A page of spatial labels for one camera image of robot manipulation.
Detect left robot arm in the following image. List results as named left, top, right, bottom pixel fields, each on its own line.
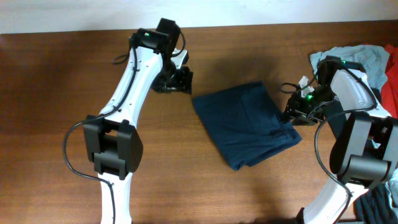
left=83, top=18, right=193, bottom=223

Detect navy blue shorts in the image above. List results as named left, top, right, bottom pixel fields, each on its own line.
left=192, top=82, right=302, bottom=170

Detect black garment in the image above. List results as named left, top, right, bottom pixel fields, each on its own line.
left=324, top=101, right=397, bottom=224

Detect light grey t-shirt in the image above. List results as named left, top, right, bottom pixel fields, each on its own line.
left=310, top=45, right=390, bottom=91

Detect red garment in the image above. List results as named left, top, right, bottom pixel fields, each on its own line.
left=381, top=45, right=398, bottom=118

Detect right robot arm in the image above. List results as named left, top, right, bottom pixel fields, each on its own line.
left=283, top=56, right=397, bottom=223

